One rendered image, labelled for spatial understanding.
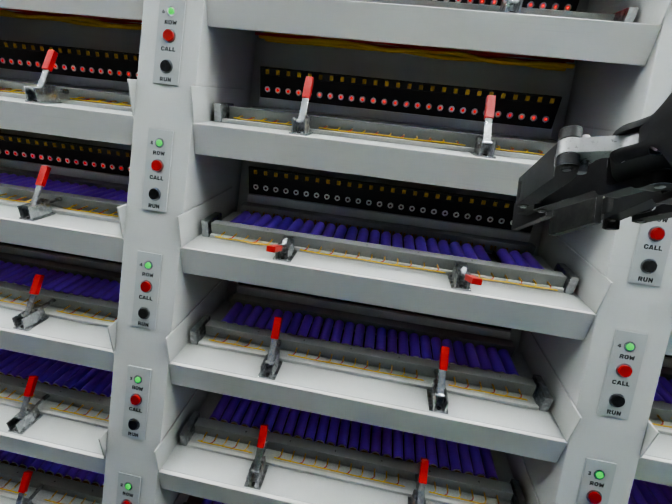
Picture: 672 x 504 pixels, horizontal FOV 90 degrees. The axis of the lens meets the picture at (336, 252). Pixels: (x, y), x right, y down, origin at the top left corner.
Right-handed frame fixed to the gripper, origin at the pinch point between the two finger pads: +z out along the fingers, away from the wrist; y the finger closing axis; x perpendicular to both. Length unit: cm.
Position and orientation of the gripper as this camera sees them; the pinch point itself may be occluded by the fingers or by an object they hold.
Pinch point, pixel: (551, 212)
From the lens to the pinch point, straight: 39.2
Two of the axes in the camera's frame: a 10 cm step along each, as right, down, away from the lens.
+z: 0.8, 1.1, 9.9
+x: 1.6, -9.8, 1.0
